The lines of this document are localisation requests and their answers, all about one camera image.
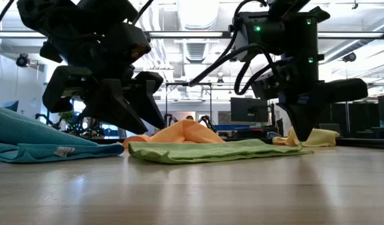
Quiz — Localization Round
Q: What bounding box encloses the orange microfiber towel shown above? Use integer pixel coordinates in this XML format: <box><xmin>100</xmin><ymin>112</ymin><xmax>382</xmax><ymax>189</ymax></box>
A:
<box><xmin>122</xmin><ymin>119</ymin><xmax>226</xmax><ymax>148</ymax></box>

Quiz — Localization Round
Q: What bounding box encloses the black metal stand frame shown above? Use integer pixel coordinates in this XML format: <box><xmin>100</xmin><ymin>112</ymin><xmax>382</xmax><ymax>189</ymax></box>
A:
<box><xmin>164</xmin><ymin>81</ymin><xmax>213</xmax><ymax>120</ymax></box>

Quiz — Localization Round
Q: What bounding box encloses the blue microfiber towel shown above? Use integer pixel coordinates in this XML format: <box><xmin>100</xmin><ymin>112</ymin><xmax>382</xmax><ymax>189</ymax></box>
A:
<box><xmin>0</xmin><ymin>104</ymin><xmax>126</xmax><ymax>164</ymax></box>

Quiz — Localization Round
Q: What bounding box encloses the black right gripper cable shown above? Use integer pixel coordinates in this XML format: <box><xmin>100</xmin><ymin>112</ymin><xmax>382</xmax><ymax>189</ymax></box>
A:
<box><xmin>188</xmin><ymin>42</ymin><xmax>279</xmax><ymax>96</ymax></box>

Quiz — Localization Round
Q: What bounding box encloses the lime green microfiber towel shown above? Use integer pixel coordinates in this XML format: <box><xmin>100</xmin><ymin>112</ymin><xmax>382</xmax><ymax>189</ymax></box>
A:
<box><xmin>128</xmin><ymin>139</ymin><xmax>314</xmax><ymax>165</ymax></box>

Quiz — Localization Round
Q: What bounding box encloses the yellow microfiber towel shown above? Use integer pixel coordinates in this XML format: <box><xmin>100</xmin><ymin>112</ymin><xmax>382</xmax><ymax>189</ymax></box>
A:
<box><xmin>272</xmin><ymin>126</ymin><xmax>340</xmax><ymax>148</ymax></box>

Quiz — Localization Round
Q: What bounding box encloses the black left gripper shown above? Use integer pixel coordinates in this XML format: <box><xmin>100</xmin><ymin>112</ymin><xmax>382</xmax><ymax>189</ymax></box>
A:
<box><xmin>41</xmin><ymin>31</ymin><xmax>166</xmax><ymax>135</ymax></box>

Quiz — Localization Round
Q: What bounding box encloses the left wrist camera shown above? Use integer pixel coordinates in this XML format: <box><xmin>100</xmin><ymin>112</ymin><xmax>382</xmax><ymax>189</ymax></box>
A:
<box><xmin>124</xmin><ymin>23</ymin><xmax>153</xmax><ymax>65</ymax></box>

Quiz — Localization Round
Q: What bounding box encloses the silver ventilation duct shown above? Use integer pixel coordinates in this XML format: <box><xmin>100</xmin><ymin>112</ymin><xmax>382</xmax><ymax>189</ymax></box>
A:
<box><xmin>176</xmin><ymin>0</ymin><xmax>218</xmax><ymax>32</ymax></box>

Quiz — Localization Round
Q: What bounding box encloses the black computer monitor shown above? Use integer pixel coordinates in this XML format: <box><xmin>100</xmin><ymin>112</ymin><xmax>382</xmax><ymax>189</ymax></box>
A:
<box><xmin>230</xmin><ymin>97</ymin><xmax>270</xmax><ymax>123</ymax></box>

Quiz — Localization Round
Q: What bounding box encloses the dark office partition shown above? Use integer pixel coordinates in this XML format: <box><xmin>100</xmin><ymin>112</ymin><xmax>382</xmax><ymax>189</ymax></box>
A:
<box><xmin>328</xmin><ymin>95</ymin><xmax>384</xmax><ymax>140</ymax></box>

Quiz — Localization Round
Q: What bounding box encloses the LED light bar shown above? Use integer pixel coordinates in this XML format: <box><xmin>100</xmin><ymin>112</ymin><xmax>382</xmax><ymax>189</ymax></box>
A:
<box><xmin>0</xmin><ymin>30</ymin><xmax>384</xmax><ymax>40</ymax></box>

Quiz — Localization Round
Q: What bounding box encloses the black round fixture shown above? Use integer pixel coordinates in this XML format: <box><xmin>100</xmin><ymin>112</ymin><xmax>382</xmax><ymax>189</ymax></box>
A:
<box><xmin>16</xmin><ymin>53</ymin><xmax>31</xmax><ymax>68</ymax></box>
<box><xmin>341</xmin><ymin>52</ymin><xmax>357</xmax><ymax>64</ymax></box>

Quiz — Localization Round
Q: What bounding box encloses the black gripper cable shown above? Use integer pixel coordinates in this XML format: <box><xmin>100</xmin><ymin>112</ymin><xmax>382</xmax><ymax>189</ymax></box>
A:
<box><xmin>188</xmin><ymin>42</ymin><xmax>279</xmax><ymax>96</ymax></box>
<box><xmin>131</xmin><ymin>0</ymin><xmax>156</xmax><ymax>25</ymax></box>

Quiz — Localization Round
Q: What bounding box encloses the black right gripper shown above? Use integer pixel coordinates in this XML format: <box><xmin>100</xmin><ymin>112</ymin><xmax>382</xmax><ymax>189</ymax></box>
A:
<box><xmin>250</xmin><ymin>61</ymin><xmax>369</xmax><ymax>141</ymax></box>

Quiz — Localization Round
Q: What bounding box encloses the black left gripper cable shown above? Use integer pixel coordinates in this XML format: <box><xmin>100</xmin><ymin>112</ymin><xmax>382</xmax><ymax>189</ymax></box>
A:
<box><xmin>131</xmin><ymin>0</ymin><xmax>156</xmax><ymax>25</ymax></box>

